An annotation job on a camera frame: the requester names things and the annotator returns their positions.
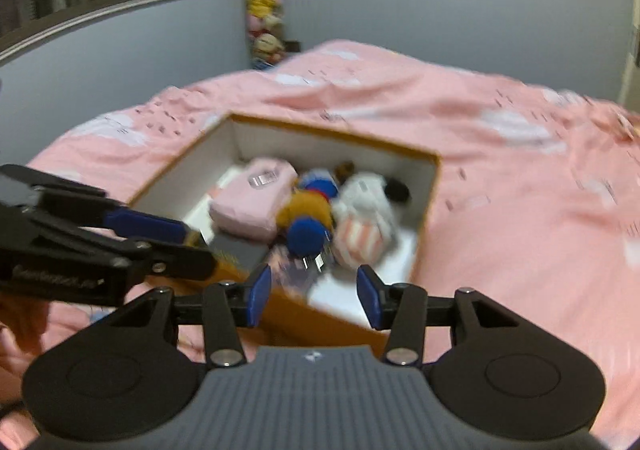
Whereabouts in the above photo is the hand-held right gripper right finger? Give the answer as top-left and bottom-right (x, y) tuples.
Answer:
(356, 264), (527, 368)

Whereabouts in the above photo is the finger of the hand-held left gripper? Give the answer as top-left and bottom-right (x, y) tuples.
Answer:
(119, 241), (219, 281)
(101, 206), (202, 248)

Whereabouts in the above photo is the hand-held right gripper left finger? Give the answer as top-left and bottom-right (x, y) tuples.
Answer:
(101, 263), (274, 370)

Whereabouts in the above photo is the dark grey rectangular box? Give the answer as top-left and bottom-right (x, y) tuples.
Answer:
(212, 230), (273, 276)

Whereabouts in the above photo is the pink pouch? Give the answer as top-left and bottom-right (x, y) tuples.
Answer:
(209, 157), (300, 237)

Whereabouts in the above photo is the white striped plush toy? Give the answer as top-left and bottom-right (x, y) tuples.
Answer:
(331, 172), (412, 267)

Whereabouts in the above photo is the yellow and blue plush toy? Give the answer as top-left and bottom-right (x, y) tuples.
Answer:
(276, 168), (342, 259)

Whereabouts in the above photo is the orange cardboard box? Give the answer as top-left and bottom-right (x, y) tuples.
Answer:
(129, 112), (443, 359)

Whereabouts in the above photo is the clear plastic packet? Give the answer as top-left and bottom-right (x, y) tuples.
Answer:
(265, 245), (334, 297)

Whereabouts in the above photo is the pink printed blanket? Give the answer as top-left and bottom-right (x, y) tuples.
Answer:
(0, 39), (640, 450)

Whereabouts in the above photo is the column of plush toys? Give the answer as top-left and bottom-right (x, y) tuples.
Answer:
(236, 0), (289, 71)

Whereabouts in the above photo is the pale door frame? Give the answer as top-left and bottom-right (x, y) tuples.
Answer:
(617, 20), (640, 106)

